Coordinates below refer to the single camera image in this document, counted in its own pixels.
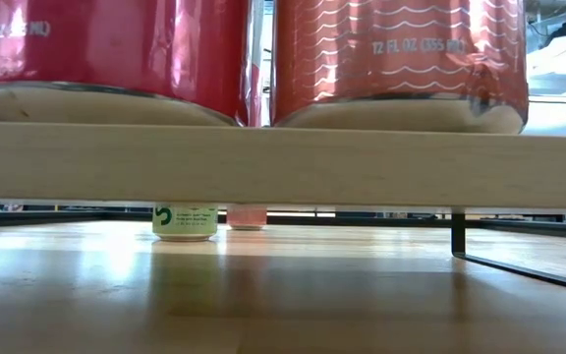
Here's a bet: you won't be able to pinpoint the silver and salmon seltzer can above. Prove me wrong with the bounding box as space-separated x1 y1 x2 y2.
268 0 531 135
225 205 268 232

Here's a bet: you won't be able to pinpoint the wooden shelf black metal legs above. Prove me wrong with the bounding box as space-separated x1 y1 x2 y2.
0 120 566 296

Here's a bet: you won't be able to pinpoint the green beverage can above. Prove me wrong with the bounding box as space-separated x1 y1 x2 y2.
151 204 219 243

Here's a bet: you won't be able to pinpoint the linear ceiling light track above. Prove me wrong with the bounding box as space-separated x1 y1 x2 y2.
528 94 566 105

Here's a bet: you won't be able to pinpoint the black aluminium table frame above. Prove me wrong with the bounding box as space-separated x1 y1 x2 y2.
0 209 566 242

